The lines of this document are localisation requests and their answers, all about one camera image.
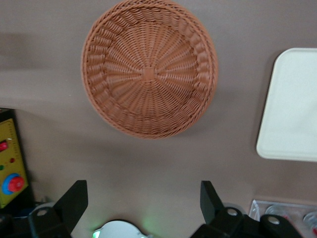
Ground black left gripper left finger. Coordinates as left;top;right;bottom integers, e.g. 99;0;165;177
28;179;89;238

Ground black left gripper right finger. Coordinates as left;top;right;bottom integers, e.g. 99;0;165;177
190;180;246;238

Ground beige plastic tray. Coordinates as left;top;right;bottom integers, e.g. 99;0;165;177
256;47;317;163

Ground round brown wicker basket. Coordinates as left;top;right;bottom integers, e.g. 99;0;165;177
80;0;219;140

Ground clear acrylic bottle rack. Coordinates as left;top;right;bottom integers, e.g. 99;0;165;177
248;198;317;238

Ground black box with yellow panel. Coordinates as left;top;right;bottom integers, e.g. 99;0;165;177
0;107;34;217

